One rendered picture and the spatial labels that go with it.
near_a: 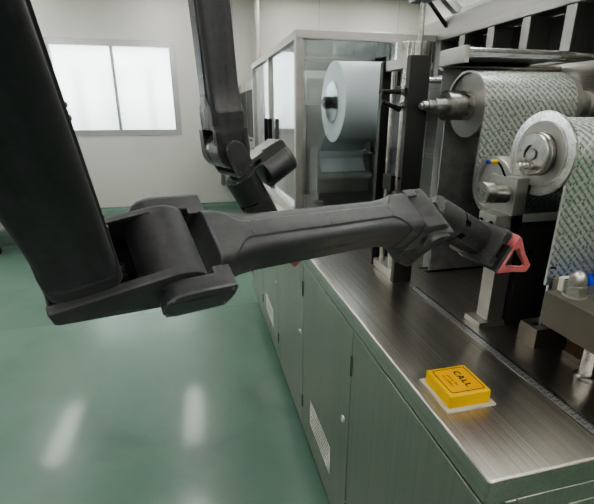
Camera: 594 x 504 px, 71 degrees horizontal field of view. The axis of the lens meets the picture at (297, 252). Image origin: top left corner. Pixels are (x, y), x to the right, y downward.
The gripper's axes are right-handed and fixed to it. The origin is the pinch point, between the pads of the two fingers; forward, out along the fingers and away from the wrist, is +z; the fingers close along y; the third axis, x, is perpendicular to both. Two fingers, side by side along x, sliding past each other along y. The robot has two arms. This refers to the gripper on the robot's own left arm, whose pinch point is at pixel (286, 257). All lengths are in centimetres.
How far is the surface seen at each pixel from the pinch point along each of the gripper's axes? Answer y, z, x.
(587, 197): -36, 8, -41
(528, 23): 5, -2, -100
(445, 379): -33.2, 14.4, -0.5
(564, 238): -35, 13, -35
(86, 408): 124, 75, 79
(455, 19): 39, -2, -115
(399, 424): -23.2, 30.7, 5.7
